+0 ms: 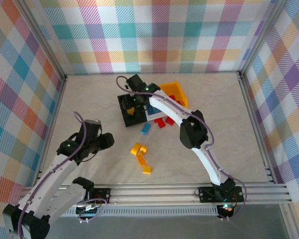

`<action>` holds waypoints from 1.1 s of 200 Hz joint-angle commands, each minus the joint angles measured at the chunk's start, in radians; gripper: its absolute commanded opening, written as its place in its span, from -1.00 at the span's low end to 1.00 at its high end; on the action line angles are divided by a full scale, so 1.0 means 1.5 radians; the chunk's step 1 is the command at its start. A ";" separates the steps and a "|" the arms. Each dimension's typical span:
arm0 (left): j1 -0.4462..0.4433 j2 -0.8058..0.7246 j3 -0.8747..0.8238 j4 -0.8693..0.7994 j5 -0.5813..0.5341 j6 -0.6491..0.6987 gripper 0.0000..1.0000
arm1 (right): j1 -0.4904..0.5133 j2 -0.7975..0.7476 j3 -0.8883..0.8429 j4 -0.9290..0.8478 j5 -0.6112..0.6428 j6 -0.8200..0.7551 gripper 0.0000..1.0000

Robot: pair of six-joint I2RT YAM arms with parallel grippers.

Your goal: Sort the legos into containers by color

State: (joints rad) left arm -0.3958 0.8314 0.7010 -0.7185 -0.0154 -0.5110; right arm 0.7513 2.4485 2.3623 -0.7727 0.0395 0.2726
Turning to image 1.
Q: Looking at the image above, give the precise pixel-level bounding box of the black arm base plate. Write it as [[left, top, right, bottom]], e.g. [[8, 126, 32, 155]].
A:
[[198, 185, 245, 203], [93, 188, 112, 204]]

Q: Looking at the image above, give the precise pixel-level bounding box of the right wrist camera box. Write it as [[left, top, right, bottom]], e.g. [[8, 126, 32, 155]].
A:
[[127, 74, 147, 91]]

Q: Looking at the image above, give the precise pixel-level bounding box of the grey slotted cable duct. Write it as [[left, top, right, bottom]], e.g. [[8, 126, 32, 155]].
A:
[[59, 207, 219, 218]]

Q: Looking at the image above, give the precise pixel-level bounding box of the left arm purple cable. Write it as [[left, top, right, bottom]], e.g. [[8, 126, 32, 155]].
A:
[[17, 111, 108, 239]]

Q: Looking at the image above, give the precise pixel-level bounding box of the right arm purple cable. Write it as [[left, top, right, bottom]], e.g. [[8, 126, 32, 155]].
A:
[[116, 75, 248, 221]]

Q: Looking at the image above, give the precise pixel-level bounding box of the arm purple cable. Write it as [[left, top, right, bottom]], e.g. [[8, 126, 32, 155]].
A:
[[17, 111, 108, 239], [116, 75, 248, 221]]

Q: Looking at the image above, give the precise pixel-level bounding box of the black plastic bin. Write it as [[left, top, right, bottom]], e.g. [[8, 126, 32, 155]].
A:
[[117, 91, 150, 128]]

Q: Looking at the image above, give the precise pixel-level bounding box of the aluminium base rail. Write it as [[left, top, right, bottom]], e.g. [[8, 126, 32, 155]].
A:
[[16, 183, 294, 207]]

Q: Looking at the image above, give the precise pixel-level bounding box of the electronics board with wires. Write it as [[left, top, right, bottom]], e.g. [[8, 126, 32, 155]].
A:
[[218, 203, 234, 219], [75, 203, 102, 217]]

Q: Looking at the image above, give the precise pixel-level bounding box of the aluminium side rail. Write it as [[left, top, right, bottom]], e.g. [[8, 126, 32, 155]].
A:
[[35, 74, 68, 186], [236, 71, 276, 185]]

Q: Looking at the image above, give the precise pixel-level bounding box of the white plastic bin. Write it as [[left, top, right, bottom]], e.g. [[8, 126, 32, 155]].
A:
[[142, 98, 169, 122]]

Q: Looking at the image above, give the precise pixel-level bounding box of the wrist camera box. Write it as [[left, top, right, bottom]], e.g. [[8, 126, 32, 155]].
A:
[[84, 119, 102, 137], [127, 74, 147, 91]]

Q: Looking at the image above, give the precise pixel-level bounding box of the yellow plastic bin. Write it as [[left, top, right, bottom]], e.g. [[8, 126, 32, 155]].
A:
[[159, 81, 189, 110]]

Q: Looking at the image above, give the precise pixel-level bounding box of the aluminium frame post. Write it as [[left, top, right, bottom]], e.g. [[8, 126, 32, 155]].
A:
[[238, 0, 289, 79], [14, 0, 68, 82]]

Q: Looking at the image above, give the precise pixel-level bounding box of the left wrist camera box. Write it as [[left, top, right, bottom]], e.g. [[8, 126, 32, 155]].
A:
[[84, 119, 102, 137]]

